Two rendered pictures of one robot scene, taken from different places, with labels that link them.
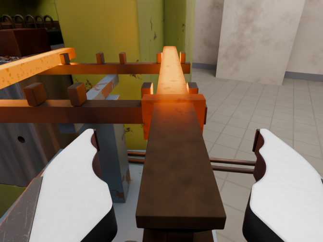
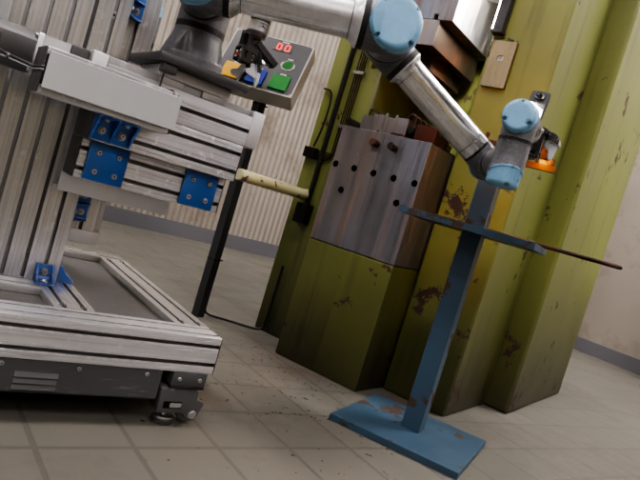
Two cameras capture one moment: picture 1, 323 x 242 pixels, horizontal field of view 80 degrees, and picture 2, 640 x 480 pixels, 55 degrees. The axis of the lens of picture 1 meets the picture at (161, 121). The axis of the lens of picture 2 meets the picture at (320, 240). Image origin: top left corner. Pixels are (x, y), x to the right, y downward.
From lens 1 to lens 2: 169 cm
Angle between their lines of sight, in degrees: 32
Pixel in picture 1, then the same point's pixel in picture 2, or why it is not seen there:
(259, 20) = not seen: outside the picture
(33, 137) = (409, 202)
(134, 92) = (502, 207)
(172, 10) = (570, 168)
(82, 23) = not seen: hidden behind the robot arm
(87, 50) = not seen: hidden behind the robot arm
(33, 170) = (385, 235)
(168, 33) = (557, 190)
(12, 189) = (345, 255)
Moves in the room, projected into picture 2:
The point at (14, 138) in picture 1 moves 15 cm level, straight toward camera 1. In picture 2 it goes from (390, 200) to (409, 205)
